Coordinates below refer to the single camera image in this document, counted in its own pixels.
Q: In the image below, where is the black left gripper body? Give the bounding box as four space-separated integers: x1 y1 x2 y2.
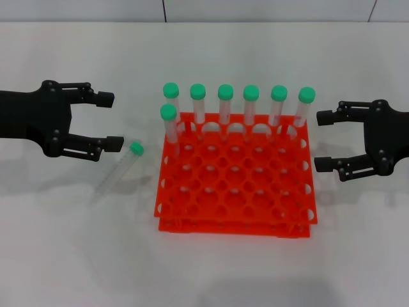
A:
0 80 73 158

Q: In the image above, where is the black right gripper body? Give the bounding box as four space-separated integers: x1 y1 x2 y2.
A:
364 99 409 177

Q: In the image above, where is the clear tube with green cap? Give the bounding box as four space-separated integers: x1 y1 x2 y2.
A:
189 83 206 141
217 84 235 141
243 84 260 141
292 86 316 141
94 141 145 201
268 85 288 141
162 82 181 136
160 104 180 161

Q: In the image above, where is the orange test tube rack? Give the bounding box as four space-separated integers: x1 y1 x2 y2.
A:
153 111 320 240

